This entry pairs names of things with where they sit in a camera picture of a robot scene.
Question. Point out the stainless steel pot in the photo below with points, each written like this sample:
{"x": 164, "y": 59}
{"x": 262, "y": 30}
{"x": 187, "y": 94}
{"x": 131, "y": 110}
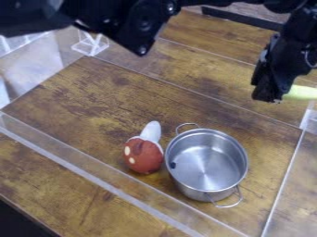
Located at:
{"x": 208, "y": 164}

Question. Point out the clear acrylic corner bracket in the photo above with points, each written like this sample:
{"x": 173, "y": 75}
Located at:
{"x": 90, "y": 44}

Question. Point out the clear acrylic front barrier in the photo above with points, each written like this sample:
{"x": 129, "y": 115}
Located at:
{"x": 140, "y": 194}

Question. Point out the clear acrylic right barrier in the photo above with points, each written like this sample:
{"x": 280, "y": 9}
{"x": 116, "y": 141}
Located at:
{"x": 294, "y": 216}

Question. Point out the clear acrylic barrier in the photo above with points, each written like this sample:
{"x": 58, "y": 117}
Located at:
{"x": 140, "y": 194}
{"x": 294, "y": 216}

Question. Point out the brown plush mushroom toy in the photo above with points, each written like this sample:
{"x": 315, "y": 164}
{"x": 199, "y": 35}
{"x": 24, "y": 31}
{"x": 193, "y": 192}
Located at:
{"x": 144, "y": 152}

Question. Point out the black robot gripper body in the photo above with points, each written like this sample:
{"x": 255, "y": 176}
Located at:
{"x": 282, "y": 64}

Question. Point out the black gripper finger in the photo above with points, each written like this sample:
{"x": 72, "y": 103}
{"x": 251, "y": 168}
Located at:
{"x": 270, "y": 93}

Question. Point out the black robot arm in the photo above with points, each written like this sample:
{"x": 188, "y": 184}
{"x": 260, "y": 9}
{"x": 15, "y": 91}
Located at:
{"x": 132, "y": 23}

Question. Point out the green handled metal spoon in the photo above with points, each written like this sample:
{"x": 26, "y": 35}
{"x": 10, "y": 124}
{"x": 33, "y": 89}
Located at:
{"x": 302, "y": 93}

